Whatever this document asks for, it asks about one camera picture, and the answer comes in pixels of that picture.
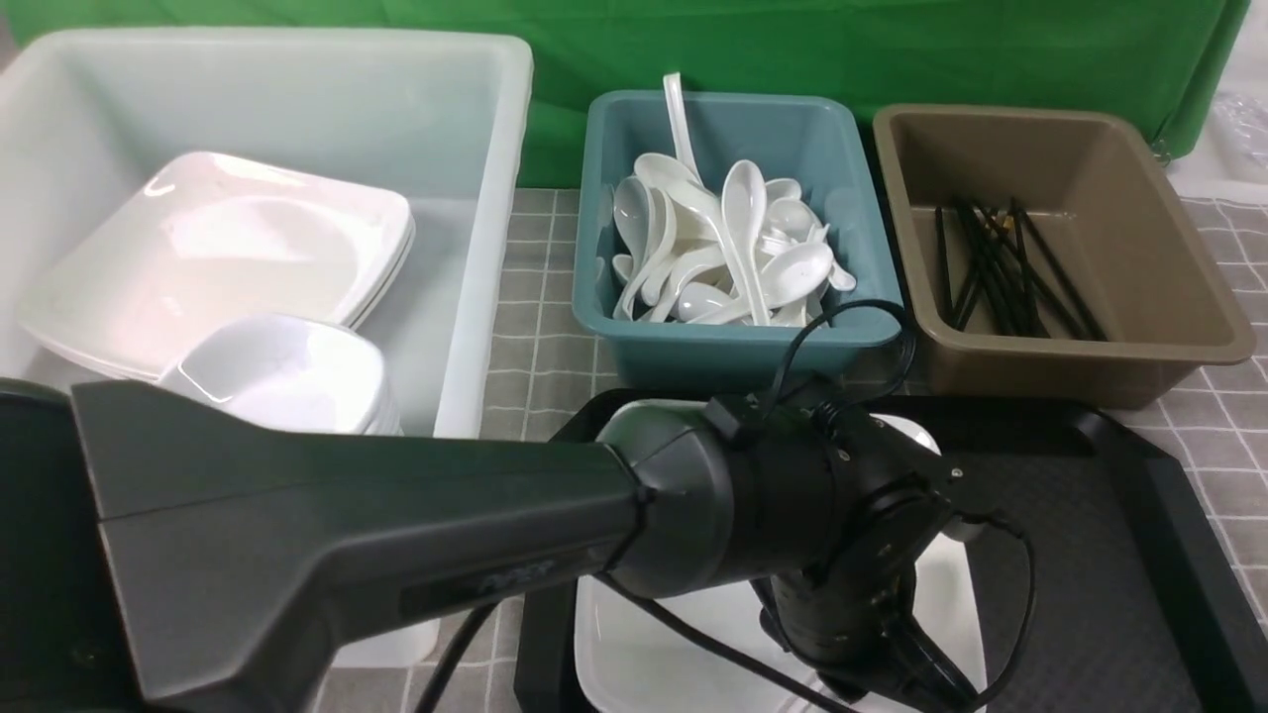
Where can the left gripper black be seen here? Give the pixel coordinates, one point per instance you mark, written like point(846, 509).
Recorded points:
point(850, 614)

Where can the large white square plate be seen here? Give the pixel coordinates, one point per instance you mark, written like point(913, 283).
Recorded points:
point(627, 661)

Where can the left robot arm dark grey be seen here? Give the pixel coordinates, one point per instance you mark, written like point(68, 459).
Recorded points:
point(159, 554)

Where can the right white spoon in bin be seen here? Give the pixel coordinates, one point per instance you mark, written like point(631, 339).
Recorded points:
point(786, 277)

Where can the black serving tray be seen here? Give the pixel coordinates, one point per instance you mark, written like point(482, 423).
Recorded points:
point(1136, 609)

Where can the black chopsticks bundle in bin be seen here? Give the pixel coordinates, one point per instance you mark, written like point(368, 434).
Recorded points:
point(997, 260)

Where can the top white spoon in bin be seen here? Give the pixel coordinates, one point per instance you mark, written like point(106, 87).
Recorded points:
point(744, 203)

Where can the teal plastic bin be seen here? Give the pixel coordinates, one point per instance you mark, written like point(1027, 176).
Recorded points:
point(812, 140)

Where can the left white spoon in bin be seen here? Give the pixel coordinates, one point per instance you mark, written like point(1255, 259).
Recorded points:
point(632, 218)

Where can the brown plastic bin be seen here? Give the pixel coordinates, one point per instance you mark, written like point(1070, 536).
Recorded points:
point(1103, 202)

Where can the upright white spoon in bin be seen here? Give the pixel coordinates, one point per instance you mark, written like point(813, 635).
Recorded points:
point(673, 93)

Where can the green backdrop cloth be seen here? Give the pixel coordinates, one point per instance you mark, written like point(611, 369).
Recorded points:
point(1154, 64)

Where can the large translucent white tub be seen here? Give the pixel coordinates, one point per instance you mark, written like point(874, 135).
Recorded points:
point(439, 117)

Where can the stack of small white bowls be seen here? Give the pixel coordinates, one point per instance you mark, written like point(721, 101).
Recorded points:
point(290, 374)

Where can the stack of white square plates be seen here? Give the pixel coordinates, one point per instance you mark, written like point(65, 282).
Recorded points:
point(209, 240)

